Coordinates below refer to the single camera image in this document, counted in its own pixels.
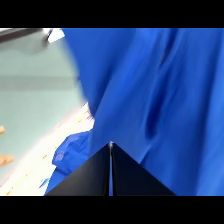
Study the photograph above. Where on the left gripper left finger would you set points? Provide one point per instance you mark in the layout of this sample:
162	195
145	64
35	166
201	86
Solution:
90	178

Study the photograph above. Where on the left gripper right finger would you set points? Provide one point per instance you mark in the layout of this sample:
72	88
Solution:
136	181

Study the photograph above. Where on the blue garment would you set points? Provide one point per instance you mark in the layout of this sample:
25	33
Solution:
160	93

